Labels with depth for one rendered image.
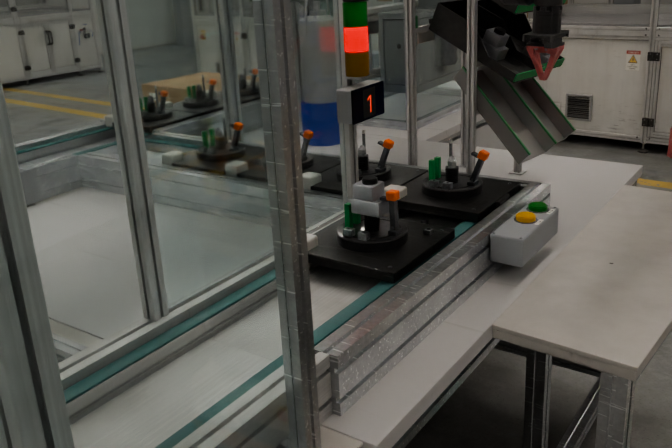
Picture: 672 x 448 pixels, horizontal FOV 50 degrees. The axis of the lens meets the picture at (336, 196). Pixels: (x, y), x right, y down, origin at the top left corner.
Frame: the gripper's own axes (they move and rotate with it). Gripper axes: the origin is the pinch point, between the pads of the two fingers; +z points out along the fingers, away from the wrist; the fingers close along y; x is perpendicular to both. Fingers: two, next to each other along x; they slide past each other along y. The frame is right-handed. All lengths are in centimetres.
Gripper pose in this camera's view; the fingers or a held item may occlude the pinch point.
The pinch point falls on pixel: (543, 76)
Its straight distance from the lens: 160.8
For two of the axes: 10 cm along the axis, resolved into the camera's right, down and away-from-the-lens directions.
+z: 0.3, 9.4, 3.4
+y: -5.7, 2.9, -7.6
